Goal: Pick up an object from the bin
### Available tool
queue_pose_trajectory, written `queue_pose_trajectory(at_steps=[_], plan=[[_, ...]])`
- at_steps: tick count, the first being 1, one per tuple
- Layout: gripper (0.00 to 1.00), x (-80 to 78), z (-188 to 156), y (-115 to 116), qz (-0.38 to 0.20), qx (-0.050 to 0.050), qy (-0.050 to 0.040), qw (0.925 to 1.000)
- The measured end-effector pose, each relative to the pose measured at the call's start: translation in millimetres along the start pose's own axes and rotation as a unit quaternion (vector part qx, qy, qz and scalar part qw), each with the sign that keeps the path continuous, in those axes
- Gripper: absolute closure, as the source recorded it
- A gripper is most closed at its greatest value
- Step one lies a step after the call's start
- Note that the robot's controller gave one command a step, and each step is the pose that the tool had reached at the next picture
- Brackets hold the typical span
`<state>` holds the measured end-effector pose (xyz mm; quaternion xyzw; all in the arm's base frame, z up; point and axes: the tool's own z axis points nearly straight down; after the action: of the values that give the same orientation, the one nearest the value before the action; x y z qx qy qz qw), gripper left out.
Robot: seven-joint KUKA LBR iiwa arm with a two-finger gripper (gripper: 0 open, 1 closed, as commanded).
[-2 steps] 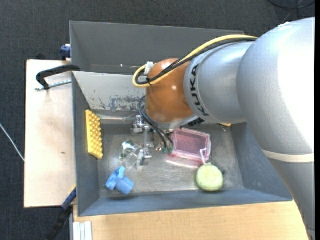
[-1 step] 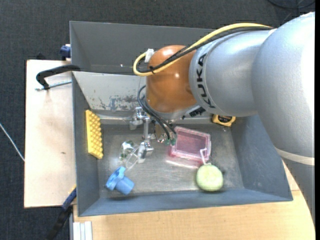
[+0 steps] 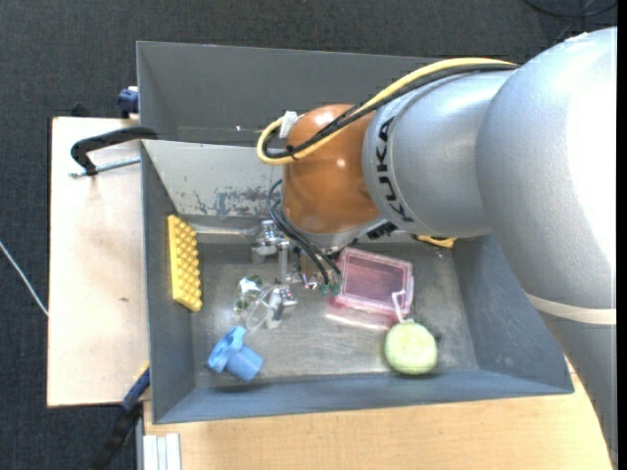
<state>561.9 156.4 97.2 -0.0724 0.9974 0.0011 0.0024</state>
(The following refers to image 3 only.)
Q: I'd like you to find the yellow flat thing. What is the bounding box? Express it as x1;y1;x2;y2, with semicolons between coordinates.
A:
414;233;458;250

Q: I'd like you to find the pale wood board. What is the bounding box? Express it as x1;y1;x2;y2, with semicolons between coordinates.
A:
46;116;151;408

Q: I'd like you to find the yellow studded flat block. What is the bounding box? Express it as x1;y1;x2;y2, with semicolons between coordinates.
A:
166;213;205;313

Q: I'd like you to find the black cylinder on white bracket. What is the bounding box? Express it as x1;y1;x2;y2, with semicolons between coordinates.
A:
361;220;398;243

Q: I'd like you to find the blue plastic knob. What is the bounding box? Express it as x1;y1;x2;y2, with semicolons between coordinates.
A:
206;324;265;383

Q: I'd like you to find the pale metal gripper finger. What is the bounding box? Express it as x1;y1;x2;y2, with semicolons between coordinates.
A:
265;285;299;331
251;218;295;265

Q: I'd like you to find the clear glass cup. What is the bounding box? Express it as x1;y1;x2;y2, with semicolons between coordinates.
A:
233;273;276;332

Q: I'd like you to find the grey metal bin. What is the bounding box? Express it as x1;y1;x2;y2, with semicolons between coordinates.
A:
135;40;575;425

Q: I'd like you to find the pink clear plastic box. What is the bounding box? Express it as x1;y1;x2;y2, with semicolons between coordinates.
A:
326;247;416;323

